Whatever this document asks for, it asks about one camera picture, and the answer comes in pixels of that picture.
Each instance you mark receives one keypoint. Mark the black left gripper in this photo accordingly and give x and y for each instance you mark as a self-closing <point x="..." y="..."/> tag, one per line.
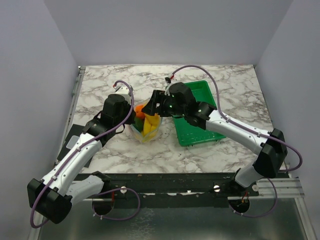
<point x="128" y="107"/>

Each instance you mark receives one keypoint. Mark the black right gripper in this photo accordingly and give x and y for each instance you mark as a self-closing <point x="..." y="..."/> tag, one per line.
<point x="158" y="97"/>

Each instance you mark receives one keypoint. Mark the orange fruit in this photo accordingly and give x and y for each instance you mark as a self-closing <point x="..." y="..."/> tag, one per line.
<point x="138" y="112"/>

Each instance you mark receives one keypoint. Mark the clear zip top bag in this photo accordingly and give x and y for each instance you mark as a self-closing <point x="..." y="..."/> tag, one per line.
<point x="138" y="135"/>

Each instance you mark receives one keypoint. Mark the green avocado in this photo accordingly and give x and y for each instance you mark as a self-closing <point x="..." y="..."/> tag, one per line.
<point x="139" y="124"/>

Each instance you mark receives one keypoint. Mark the yellow banana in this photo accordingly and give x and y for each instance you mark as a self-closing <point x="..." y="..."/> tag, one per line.
<point x="147" y="128"/>

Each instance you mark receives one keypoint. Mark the yellow orange mango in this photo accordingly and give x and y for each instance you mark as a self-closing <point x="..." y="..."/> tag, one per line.
<point x="154" y="120"/>

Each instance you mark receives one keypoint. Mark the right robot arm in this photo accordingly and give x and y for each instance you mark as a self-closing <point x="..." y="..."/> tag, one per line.
<point x="268" y="146"/>

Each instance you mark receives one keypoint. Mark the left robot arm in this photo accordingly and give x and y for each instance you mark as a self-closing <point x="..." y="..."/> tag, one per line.
<point x="54" y="195"/>

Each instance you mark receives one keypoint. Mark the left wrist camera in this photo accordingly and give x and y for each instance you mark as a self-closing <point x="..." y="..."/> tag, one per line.
<point x="124" y="91"/>

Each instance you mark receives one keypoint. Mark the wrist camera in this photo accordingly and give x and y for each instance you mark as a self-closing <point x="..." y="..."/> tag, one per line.
<point x="169" y="81"/>
<point x="124" y="91"/>

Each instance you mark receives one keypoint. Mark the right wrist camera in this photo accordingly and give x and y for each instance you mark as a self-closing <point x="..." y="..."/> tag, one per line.
<point x="169" y="81"/>

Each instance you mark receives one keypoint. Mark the metal table edge rail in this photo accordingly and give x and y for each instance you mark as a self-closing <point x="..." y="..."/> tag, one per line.
<point x="75" y="96"/>

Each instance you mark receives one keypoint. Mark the black mounting rail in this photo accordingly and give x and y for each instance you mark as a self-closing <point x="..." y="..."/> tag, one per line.
<point x="170" y="190"/>

